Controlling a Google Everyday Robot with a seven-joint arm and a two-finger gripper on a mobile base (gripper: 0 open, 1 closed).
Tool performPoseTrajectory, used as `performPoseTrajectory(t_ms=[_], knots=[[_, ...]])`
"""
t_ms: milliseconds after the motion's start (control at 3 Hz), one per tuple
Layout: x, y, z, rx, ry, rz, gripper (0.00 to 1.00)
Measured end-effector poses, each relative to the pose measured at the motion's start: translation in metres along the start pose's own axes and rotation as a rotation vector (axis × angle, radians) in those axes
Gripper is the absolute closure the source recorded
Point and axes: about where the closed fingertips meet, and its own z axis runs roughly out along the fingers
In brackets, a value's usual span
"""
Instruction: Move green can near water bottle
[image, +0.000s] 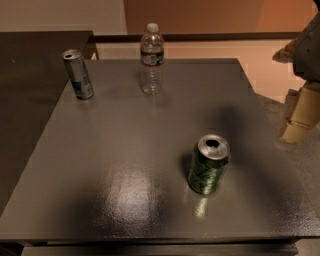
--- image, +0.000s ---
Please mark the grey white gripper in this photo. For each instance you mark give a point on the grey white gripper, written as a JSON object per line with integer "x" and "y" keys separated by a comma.
{"x": 308, "y": 55}

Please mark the green soda can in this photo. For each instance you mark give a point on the green soda can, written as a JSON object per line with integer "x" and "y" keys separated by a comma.
{"x": 211, "y": 155}

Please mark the clear plastic water bottle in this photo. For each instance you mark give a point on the clear plastic water bottle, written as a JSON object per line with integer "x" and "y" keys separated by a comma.
{"x": 151, "y": 58}

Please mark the silver blue slim can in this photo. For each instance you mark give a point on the silver blue slim can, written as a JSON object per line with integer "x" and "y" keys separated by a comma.
{"x": 78, "y": 74}

